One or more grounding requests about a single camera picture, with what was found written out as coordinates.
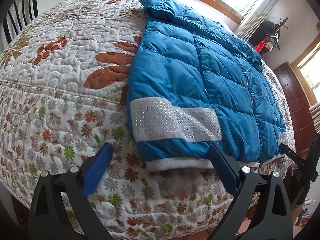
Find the blue quilted puffer jacket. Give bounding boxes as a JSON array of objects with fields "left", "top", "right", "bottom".
[{"left": 127, "top": 0, "right": 289, "bottom": 172}]

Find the coat rack with clothes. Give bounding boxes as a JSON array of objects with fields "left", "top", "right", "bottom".
[{"left": 248, "top": 17, "right": 288, "bottom": 55}]

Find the dark wooden headboard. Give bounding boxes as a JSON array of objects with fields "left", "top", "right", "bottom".
[{"left": 273, "top": 62, "right": 315, "bottom": 157}]

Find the floral quilted bedspread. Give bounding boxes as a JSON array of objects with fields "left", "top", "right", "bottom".
[{"left": 0, "top": 0, "right": 297, "bottom": 240}]

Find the white pleated curtain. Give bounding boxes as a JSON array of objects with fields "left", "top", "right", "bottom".
[{"left": 234, "top": 0, "right": 279, "bottom": 41}]

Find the black metal chair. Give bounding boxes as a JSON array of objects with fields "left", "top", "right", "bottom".
[{"left": 1, "top": 0, "right": 39, "bottom": 44}]

